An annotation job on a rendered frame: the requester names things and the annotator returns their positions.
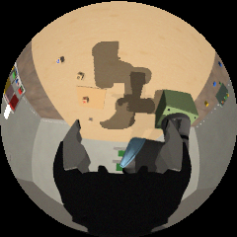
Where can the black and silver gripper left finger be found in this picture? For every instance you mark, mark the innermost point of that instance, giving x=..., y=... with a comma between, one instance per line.
x=71, y=159

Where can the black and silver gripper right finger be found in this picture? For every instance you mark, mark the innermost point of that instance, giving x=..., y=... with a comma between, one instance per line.
x=174, y=160

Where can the tan square mat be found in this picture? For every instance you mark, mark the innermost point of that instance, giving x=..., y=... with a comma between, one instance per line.
x=96, y=97

